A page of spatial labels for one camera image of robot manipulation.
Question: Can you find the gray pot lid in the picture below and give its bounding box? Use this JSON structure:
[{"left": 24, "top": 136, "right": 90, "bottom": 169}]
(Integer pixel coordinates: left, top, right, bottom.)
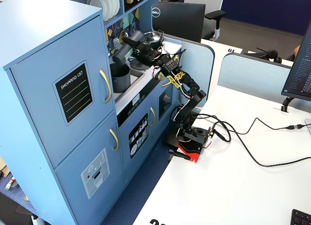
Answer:
[{"left": 130, "top": 57, "right": 153, "bottom": 70}]

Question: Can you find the gray salt shaker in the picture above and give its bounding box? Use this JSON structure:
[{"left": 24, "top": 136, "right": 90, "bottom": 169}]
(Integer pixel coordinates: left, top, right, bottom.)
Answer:
[{"left": 113, "top": 30, "right": 146, "bottom": 65}]

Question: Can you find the brown cardboard box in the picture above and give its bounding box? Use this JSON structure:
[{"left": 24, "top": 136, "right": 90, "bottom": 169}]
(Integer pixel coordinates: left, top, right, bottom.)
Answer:
[{"left": 0, "top": 156, "right": 11, "bottom": 178}]

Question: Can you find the blue dishwasher door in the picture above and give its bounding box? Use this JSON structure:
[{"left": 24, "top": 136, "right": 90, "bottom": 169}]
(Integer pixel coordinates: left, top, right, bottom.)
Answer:
[{"left": 118, "top": 88, "right": 159, "bottom": 184}]

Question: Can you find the black keyboard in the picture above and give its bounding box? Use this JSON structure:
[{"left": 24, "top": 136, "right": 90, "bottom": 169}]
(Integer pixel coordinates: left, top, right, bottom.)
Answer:
[{"left": 290, "top": 208, "right": 311, "bottom": 225}]

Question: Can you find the stainless steel lidded pot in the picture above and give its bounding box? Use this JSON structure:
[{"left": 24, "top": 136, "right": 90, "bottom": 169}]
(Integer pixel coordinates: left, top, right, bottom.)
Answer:
[{"left": 142, "top": 31, "right": 164, "bottom": 49}]

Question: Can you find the black monitor showing code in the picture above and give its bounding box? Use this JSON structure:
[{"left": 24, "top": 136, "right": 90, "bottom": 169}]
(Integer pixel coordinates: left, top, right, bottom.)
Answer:
[{"left": 281, "top": 20, "right": 311, "bottom": 102}]

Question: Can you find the thin black cable with connector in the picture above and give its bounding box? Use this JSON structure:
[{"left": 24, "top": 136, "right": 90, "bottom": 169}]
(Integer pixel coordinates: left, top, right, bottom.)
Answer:
[{"left": 213, "top": 117, "right": 307, "bottom": 138}]

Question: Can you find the white and black office chair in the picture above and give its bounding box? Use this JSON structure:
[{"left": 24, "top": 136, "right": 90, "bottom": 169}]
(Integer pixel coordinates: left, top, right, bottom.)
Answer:
[{"left": 160, "top": 0, "right": 226, "bottom": 42}]

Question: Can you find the blue water dispenser fridge door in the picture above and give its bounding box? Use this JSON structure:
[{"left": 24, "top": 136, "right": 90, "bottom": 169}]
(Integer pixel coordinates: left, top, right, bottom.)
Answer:
[{"left": 54, "top": 112, "right": 126, "bottom": 225}]

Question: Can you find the thick black desk cable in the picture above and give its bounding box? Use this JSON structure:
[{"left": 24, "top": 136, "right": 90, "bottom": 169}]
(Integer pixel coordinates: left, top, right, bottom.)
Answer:
[{"left": 198, "top": 114, "right": 311, "bottom": 167}]

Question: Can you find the blue shopping list fridge door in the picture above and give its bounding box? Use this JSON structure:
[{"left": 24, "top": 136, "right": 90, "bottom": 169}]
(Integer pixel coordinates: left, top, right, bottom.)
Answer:
[{"left": 9, "top": 15, "right": 115, "bottom": 169}]

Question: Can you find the long gold fridge handle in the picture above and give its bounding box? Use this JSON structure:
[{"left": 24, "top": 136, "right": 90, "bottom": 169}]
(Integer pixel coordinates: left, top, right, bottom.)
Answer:
[{"left": 99, "top": 69, "right": 113, "bottom": 104}]

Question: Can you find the gray sink basin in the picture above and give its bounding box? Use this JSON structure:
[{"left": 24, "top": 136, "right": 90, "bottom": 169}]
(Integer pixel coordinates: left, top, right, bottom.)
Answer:
[{"left": 110, "top": 64, "right": 146, "bottom": 103}]

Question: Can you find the blue oven door with window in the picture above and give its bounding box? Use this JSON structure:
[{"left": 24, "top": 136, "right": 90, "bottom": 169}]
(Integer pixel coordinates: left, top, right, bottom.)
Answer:
[{"left": 155, "top": 73, "right": 182, "bottom": 128}]

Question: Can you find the gold dishwasher handle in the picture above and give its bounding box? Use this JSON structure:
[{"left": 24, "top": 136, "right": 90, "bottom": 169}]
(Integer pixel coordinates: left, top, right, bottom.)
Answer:
[{"left": 149, "top": 107, "right": 157, "bottom": 128}]

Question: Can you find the black table clamp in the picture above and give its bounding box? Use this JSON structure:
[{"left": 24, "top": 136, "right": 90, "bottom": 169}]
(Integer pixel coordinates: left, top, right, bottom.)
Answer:
[{"left": 168, "top": 149, "right": 191, "bottom": 161}]

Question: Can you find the silver ladle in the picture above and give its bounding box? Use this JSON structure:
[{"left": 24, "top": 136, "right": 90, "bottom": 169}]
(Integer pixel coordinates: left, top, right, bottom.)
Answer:
[{"left": 122, "top": 16, "right": 129, "bottom": 40}]

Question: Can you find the short gold fridge handle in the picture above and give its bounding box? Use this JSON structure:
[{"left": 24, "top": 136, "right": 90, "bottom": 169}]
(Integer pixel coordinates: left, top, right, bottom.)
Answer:
[{"left": 109, "top": 128, "right": 120, "bottom": 152}]

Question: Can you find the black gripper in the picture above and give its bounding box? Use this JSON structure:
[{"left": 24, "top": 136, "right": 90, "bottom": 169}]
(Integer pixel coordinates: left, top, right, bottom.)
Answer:
[{"left": 123, "top": 37, "right": 163, "bottom": 63}]

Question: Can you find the gray cooking pot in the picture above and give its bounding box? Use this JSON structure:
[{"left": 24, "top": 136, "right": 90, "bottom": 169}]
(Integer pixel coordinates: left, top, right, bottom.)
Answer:
[{"left": 109, "top": 62, "right": 132, "bottom": 94}]

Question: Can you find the blue toy kitchen unit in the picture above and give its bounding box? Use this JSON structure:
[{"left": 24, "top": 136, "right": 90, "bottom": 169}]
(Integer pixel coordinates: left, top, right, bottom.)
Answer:
[{"left": 0, "top": 0, "right": 183, "bottom": 225}]

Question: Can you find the black headset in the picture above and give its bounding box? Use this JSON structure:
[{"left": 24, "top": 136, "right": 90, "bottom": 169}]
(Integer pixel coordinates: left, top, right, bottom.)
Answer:
[{"left": 242, "top": 47, "right": 282, "bottom": 64}]

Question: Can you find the red and black robot base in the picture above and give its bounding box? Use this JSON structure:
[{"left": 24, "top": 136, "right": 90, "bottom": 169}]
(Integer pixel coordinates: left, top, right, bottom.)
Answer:
[{"left": 166, "top": 125, "right": 212, "bottom": 164}]

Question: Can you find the black toy microwave door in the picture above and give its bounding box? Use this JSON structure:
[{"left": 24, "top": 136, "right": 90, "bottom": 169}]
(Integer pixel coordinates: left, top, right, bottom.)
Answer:
[{"left": 123, "top": 0, "right": 157, "bottom": 13}]

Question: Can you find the black Dell monitor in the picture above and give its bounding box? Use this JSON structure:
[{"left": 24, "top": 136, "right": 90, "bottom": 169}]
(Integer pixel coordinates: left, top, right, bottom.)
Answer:
[{"left": 151, "top": 1, "right": 207, "bottom": 43}]

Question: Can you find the light blue desk divider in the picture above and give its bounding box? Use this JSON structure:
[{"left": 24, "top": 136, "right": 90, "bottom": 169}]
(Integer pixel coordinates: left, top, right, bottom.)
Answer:
[
  {"left": 167, "top": 35, "right": 216, "bottom": 106},
  {"left": 217, "top": 52, "right": 294, "bottom": 101}
]

